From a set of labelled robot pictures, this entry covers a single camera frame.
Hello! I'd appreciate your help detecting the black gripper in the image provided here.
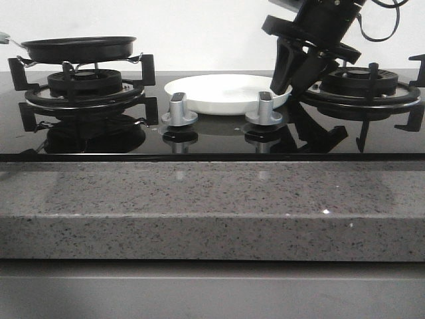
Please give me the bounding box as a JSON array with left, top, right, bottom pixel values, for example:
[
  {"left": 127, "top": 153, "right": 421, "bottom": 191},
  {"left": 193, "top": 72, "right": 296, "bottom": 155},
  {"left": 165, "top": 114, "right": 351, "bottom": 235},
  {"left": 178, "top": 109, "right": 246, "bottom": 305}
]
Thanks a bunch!
[{"left": 262, "top": 0, "right": 365, "bottom": 97}]

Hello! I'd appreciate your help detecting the white round plate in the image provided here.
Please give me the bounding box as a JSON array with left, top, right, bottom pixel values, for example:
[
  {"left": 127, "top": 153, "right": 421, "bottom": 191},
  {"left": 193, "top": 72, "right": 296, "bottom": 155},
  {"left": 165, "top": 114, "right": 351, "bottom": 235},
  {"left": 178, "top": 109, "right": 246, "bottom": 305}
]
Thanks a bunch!
[{"left": 164, "top": 74, "right": 272, "bottom": 116}]

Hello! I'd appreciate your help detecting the black frying pan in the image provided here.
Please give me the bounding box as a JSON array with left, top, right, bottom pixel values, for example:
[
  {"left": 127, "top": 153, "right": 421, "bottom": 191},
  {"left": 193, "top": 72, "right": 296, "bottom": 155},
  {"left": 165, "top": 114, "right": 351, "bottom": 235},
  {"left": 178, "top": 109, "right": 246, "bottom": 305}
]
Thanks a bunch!
[{"left": 17, "top": 36, "right": 136, "bottom": 62}]

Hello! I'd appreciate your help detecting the black right burner pan support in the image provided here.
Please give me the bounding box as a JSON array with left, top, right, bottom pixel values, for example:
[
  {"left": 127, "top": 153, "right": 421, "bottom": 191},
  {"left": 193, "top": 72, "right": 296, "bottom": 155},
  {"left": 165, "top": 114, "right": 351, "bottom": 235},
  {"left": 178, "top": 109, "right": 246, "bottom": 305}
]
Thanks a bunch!
[{"left": 299, "top": 54, "right": 424, "bottom": 135}]

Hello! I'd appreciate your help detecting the black burner pan support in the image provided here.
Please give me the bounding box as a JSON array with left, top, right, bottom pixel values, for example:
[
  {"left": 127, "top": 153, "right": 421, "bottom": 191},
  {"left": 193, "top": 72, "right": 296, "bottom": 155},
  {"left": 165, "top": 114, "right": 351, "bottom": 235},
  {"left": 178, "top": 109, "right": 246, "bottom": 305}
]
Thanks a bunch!
[
  {"left": 299, "top": 54, "right": 424, "bottom": 135},
  {"left": 8, "top": 54, "right": 158, "bottom": 132}
]

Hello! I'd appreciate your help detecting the silver right control knob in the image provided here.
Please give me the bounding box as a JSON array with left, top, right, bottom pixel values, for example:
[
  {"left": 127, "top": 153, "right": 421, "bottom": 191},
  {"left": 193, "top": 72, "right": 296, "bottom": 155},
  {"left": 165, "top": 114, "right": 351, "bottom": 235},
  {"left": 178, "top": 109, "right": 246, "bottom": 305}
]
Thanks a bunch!
[{"left": 245, "top": 91, "right": 283, "bottom": 126}]

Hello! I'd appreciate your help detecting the silver control knob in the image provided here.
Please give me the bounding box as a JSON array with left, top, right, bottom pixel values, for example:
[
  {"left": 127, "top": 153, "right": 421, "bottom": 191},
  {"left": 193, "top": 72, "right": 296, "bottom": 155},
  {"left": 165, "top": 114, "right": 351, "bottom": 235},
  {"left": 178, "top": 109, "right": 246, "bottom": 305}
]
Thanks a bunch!
[
  {"left": 161, "top": 92, "right": 198, "bottom": 127},
  {"left": 245, "top": 91, "right": 283, "bottom": 126}
]

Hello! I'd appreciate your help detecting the silver left control knob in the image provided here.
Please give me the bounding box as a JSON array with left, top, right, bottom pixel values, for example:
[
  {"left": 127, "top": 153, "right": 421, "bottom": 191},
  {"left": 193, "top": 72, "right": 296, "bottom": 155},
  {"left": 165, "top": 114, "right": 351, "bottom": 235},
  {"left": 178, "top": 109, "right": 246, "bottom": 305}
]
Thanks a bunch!
[{"left": 161, "top": 92, "right": 198, "bottom": 127}]

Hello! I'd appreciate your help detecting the black left burner pan support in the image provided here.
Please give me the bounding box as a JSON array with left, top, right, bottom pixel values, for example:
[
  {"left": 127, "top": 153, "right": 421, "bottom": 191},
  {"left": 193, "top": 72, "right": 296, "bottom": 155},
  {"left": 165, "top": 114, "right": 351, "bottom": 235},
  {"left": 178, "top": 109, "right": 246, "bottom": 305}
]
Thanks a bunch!
[{"left": 8, "top": 54, "right": 158, "bottom": 132}]

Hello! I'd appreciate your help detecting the black glass gas cooktop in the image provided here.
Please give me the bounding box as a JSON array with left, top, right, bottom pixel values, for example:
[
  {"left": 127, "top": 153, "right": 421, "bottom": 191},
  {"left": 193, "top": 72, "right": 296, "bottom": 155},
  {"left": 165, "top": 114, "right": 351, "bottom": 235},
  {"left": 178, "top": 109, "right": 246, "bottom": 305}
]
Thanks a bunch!
[{"left": 1, "top": 72, "right": 424, "bottom": 162}]

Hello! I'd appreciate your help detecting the grey cabinet front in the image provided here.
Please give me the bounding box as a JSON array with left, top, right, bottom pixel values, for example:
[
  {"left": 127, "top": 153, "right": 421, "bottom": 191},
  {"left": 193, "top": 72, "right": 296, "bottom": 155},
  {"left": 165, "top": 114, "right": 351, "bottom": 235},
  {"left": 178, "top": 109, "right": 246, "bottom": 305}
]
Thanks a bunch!
[{"left": 1, "top": 260, "right": 424, "bottom": 318}]

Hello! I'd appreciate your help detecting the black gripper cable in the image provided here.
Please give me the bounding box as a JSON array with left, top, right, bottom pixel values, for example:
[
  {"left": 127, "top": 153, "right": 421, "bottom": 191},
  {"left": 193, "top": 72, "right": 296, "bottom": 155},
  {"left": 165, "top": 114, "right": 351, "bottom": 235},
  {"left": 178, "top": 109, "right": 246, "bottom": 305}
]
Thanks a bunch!
[{"left": 357, "top": 0, "right": 411, "bottom": 43}]

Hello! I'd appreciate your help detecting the silver wire pan reducer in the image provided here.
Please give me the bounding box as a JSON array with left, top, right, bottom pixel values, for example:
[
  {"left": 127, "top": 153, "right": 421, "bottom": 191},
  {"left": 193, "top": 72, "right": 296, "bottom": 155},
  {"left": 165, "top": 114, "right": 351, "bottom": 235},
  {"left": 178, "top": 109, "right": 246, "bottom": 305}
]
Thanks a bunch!
[{"left": 7, "top": 53, "right": 147, "bottom": 68}]

